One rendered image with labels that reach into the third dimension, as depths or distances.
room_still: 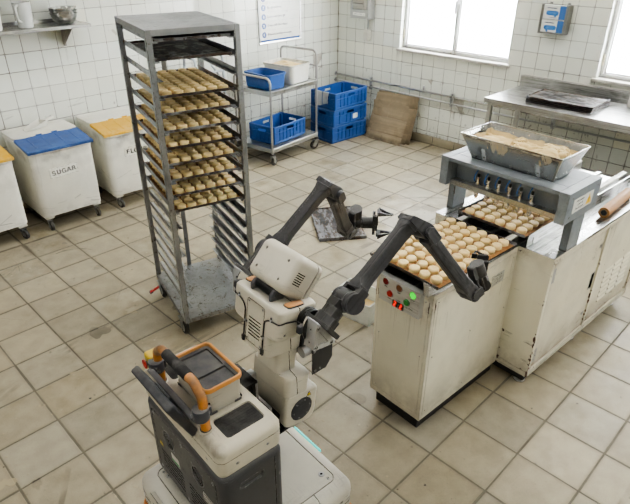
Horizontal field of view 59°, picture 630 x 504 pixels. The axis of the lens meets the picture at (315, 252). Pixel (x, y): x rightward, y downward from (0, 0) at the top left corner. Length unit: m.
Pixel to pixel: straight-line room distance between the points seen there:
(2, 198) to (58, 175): 0.46
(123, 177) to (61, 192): 0.57
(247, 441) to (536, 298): 1.76
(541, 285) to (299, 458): 1.46
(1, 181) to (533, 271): 3.91
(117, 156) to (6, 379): 2.38
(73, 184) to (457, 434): 3.70
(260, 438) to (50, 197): 3.67
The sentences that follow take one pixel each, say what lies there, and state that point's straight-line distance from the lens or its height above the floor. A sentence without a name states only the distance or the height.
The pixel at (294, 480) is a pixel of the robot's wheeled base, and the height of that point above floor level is 0.28.
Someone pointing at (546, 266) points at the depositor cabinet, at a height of 0.79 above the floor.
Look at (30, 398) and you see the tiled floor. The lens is 3.52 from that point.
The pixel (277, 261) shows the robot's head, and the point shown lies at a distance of 1.93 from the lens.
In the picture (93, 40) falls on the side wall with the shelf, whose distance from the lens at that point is 5.82.
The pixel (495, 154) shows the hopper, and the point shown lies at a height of 1.24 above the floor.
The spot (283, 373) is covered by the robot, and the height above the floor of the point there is 0.78.
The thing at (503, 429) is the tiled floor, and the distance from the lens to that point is 3.16.
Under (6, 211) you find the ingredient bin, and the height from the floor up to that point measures 0.29.
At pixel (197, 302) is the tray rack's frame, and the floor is 0.15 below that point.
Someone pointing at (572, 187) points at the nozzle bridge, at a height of 1.18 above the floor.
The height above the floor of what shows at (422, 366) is 0.43.
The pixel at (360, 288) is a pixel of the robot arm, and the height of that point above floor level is 1.16.
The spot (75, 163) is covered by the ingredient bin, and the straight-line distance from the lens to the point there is 5.17.
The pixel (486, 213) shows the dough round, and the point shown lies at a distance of 3.13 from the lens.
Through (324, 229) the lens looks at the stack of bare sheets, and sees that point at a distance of 4.80.
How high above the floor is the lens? 2.20
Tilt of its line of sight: 29 degrees down
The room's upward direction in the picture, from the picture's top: straight up
